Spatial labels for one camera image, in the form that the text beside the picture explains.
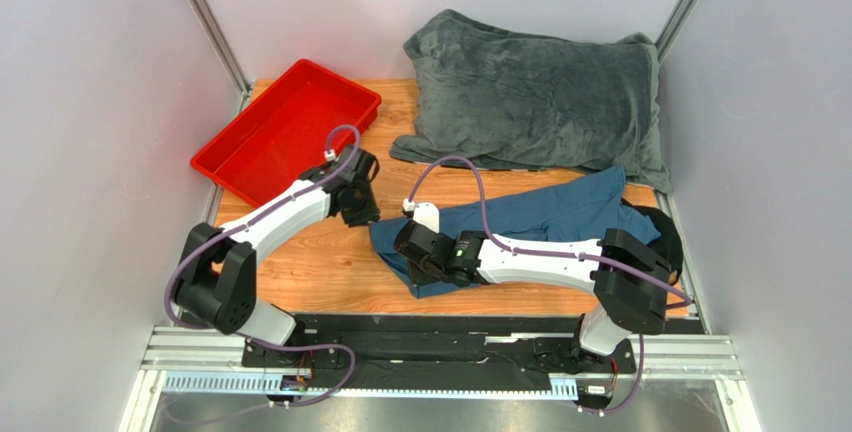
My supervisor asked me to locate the blue t shirt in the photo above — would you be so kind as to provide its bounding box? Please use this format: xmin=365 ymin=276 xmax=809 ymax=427
xmin=369 ymin=166 xmax=660 ymax=298

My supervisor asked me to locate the black baseball cap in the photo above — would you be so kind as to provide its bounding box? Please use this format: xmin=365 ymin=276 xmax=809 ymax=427
xmin=621 ymin=199 xmax=684 ymax=286

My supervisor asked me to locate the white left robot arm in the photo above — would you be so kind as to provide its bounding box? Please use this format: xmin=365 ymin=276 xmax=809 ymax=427
xmin=164 ymin=144 xmax=380 ymax=346

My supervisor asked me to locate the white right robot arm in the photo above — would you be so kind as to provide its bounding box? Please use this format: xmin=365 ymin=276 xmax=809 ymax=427
xmin=393 ymin=220 xmax=672 ymax=356

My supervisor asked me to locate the red plastic tray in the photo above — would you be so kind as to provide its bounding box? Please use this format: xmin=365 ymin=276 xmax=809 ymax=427
xmin=190 ymin=59 xmax=381 ymax=207

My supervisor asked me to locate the grey plush pillow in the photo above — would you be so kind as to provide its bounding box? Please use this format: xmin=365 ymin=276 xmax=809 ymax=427
xmin=390 ymin=9 xmax=672 ymax=194

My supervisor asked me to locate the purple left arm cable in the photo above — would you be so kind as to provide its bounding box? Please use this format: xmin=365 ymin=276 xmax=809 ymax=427
xmin=163 ymin=124 xmax=364 ymax=427

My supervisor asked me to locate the left aluminium frame post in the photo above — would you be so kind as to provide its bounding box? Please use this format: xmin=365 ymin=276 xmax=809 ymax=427
xmin=188 ymin=0 xmax=252 ymax=98

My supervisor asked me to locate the aluminium frame post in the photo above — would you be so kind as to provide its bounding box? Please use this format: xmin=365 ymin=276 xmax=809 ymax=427
xmin=188 ymin=0 xmax=252 ymax=98
xmin=656 ymin=0 xmax=700 ymax=63

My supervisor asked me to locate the right aluminium frame post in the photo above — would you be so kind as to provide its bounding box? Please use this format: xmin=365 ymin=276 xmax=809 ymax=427
xmin=656 ymin=0 xmax=700 ymax=63

